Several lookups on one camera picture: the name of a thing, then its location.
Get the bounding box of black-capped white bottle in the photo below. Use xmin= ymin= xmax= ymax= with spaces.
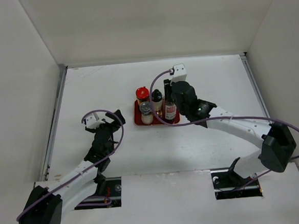
xmin=151 ymin=89 xmax=163 ymax=117

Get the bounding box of tall clear vinegar bottle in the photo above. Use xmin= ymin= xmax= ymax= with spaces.
xmin=162 ymin=88 xmax=179 ymax=125

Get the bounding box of red-capped sauce jar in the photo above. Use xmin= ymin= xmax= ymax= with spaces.
xmin=135 ymin=86 xmax=150 ymax=105

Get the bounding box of silver-capped glass shaker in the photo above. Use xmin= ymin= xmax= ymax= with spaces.
xmin=139 ymin=101 xmax=154 ymax=125

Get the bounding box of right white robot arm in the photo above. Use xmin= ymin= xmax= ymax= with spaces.
xmin=169 ymin=81 xmax=296 ymax=186

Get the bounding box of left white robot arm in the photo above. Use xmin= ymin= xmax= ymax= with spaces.
xmin=16 ymin=110 xmax=125 ymax=224

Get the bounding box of red rectangular tray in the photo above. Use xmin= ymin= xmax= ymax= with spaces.
xmin=134 ymin=100 xmax=180 ymax=126

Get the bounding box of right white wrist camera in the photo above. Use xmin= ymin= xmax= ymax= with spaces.
xmin=169 ymin=63 xmax=187 ymax=84

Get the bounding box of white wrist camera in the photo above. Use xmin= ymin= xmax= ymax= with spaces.
xmin=81 ymin=114 xmax=104 ymax=129
xmin=169 ymin=63 xmax=187 ymax=84

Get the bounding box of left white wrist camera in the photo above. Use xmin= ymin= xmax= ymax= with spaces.
xmin=81 ymin=114 xmax=104 ymax=129

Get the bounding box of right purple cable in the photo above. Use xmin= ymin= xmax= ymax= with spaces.
xmin=147 ymin=59 xmax=299 ymax=197

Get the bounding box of purple cable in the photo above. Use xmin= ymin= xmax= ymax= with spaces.
xmin=147 ymin=59 xmax=299 ymax=197
xmin=9 ymin=108 xmax=132 ymax=221

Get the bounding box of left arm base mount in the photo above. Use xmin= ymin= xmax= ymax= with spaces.
xmin=75 ymin=177 xmax=122 ymax=210

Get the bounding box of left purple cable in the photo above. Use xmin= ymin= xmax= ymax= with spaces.
xmin=9 ymin=108 xmax=132 ymax=221

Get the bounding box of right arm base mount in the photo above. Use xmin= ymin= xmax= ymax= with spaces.
xmin=211 ymin=158 xmax=263 ymax=200

